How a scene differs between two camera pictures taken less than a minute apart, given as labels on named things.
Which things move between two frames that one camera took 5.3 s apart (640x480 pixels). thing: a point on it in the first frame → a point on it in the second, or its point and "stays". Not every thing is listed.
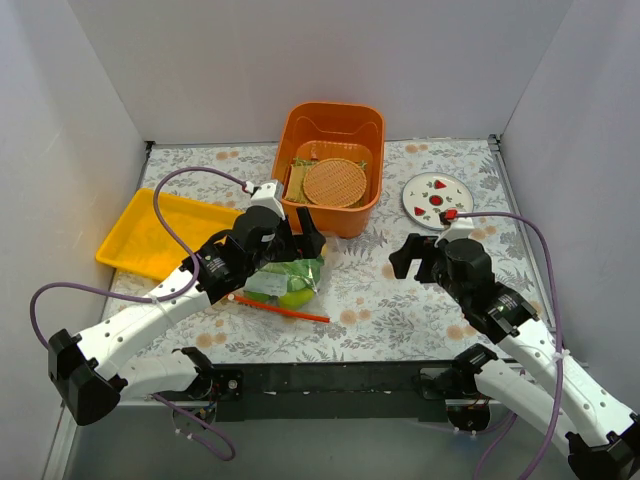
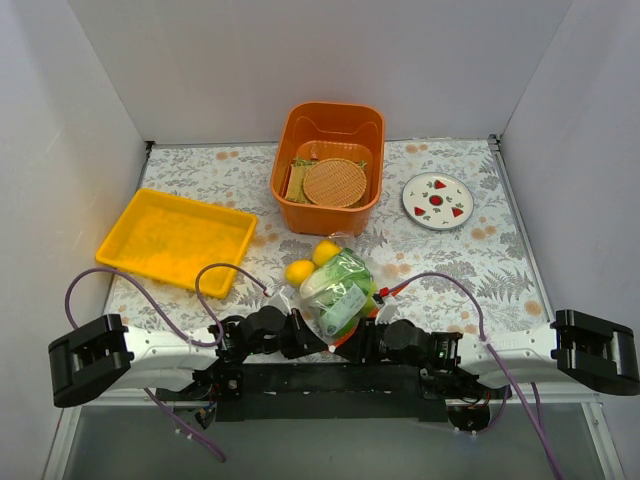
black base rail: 335,391 stays
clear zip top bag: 294,283 → 343,296
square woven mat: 295,190 stays
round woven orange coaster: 335,182 stays
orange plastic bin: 350,131 stays
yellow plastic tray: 139,244 stays
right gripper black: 426,262 → 367,337
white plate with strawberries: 425,196 stays
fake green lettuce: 301,274 → 343,287
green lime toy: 295,298 → 370,308
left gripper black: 293,242 → 294,335
